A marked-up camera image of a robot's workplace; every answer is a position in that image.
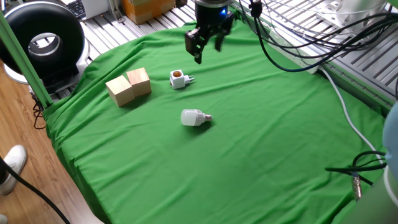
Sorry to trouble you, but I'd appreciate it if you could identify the silver mount plate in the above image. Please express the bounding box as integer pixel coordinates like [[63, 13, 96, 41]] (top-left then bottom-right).
[[316, 0, 389, 30]]

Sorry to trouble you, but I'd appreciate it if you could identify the white power strip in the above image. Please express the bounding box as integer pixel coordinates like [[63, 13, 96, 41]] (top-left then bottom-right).
[[269, 29, 320, 75]]

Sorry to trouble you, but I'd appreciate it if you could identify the dark blue cable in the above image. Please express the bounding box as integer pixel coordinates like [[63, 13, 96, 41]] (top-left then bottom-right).
[[254, 17, 320, 73]]

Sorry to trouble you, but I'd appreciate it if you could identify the thick black floor cable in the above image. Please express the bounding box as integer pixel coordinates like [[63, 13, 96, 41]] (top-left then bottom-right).
[[0, 157, 72, 224]]

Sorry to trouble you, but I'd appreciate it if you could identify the white plug-in bulb holder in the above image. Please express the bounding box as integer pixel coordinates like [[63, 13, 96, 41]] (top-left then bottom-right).
[[169, 69, 195, 90]]

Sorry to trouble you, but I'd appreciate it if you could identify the pale wooden cube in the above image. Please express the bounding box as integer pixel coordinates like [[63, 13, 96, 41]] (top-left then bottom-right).
[[105, 75, 136, 108]]

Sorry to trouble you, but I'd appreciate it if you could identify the black keyboard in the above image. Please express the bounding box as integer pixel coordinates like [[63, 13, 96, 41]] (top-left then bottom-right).
[[65, 0, 86, 20]]

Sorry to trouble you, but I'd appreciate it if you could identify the black ring-shaped device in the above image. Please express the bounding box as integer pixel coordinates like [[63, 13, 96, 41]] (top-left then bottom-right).
[[0, 1, 91, 94]]

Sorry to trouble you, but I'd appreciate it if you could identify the white box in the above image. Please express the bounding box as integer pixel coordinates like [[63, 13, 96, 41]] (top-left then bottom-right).
[[81, 0, 110, 20]]

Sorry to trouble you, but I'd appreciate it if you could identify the reddish wooden cube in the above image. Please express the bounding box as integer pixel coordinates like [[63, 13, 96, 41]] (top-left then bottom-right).
[[126, 67, 152, 98]]

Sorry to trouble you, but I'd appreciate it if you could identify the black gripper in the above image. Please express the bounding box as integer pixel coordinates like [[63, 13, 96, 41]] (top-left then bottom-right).
[[184, 2, 235, 65]]

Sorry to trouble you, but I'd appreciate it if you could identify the green frame post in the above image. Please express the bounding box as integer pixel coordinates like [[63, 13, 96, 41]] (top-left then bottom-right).
[[0, 11, 53, 110]]

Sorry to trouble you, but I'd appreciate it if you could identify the white LED bulb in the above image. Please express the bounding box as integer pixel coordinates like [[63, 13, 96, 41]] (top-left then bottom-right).
[[180, 108, 213, 127]]

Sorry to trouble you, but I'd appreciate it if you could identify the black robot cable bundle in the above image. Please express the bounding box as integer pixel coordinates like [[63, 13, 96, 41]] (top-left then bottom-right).
[[238, 0, 398, 74]]

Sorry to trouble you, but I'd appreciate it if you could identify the green cloth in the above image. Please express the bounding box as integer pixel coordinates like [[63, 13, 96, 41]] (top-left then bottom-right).
[[43, 9, 388, 224]]

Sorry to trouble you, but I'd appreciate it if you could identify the cardboard box yellow tape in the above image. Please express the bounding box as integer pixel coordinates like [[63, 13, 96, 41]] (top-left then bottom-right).
[[121, 0, 177, 25]]

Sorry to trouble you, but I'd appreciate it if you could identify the thin black wire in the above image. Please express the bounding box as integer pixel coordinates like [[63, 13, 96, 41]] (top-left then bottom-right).
[[32, 93, 47, 130]]

